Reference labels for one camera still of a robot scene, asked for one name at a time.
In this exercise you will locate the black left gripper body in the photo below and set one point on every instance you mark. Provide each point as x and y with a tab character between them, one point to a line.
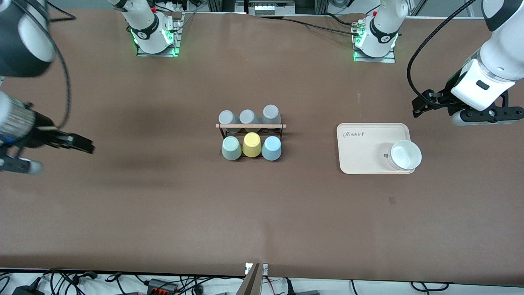
447	95

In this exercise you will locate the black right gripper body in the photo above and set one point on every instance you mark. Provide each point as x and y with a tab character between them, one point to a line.
44	134

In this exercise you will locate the pale green plastic cup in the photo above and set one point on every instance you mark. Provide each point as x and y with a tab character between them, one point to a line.
231	148

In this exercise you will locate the light blue plastic cup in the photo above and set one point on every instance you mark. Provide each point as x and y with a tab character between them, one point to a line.
271	148

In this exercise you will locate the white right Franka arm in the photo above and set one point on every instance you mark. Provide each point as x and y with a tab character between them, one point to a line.
143	24

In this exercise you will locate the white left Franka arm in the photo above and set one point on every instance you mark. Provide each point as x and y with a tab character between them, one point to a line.
503	61

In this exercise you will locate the white ceramic bowl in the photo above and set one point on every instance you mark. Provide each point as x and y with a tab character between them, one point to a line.
405	155

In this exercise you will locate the beige plastic Rabbit tray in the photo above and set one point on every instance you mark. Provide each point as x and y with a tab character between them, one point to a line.
360	157

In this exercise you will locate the grey plastic cup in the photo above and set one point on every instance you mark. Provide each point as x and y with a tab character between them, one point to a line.
228	118
249	116
271	114

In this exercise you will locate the black power adapter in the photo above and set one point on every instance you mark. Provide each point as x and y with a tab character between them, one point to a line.
26	291

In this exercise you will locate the black adapter red connectors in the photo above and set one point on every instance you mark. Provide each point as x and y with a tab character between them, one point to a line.
161	286

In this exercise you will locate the yellow plastic cup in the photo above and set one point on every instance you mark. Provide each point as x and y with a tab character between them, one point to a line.
251	144

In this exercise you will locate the white power strip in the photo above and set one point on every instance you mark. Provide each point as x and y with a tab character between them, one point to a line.
270	8

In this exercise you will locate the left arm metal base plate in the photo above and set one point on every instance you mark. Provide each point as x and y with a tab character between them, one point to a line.
374	59

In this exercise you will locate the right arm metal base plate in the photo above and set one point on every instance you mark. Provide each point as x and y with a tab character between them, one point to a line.
178	37

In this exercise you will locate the aluminium profile post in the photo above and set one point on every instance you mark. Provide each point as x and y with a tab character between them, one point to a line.
251	282

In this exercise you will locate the small white bracket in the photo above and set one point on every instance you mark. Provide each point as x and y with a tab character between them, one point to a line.
265	268

